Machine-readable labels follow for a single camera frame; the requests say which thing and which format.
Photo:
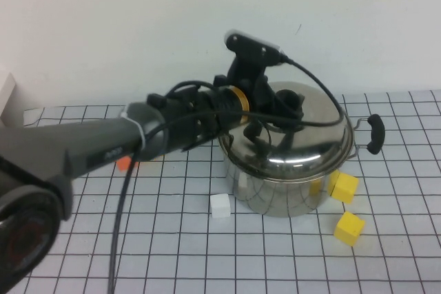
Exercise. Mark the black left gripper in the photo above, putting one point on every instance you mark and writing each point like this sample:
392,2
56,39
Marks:
256,94

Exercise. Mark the stainless steel lid black knob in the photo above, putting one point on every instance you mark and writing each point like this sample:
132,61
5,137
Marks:
310,149

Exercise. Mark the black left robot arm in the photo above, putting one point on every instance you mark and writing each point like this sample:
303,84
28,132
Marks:
103,135

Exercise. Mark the yellow foam cube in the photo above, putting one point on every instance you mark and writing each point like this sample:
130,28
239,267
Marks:
344,187
348,229

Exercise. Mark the white foam cube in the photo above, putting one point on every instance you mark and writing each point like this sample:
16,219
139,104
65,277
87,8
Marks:
220,206

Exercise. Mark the white black grid tablecloth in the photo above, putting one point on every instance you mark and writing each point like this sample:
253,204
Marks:
275,256

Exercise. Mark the orange foam cube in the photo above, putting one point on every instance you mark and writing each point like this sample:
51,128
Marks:
125,165

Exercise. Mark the white furniture panel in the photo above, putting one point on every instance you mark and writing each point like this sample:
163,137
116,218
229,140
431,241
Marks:
7,97

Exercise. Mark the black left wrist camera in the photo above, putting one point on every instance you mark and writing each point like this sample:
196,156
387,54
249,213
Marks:
255,46

